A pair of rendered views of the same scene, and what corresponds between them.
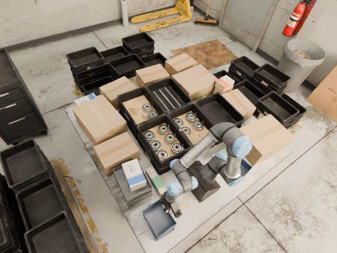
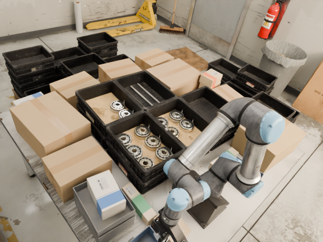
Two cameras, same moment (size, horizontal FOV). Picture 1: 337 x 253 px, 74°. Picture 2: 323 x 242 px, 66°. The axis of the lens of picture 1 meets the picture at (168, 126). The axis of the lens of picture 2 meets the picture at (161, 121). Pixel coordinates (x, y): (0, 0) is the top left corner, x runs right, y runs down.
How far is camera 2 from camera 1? 43 cm
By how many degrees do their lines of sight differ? 12
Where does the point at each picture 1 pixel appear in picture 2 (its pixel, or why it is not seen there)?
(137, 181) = (113, 201)
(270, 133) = not seen: hidden behind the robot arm
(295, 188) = (304, 206)
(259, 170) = (271, 178)
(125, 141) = (90, 148)
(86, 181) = (27, 222)
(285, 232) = not seen: outside the picture
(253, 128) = not seen: hidden behind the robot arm
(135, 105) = (100, 104)
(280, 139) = (291, 136)
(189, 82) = (169, 77)
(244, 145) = (277, 122)
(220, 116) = (212, 114)
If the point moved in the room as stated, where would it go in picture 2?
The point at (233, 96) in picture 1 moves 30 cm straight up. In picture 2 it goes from (224, 92) to (236, 59)
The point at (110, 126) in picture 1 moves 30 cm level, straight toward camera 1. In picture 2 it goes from (67, 129) to (78, 169)
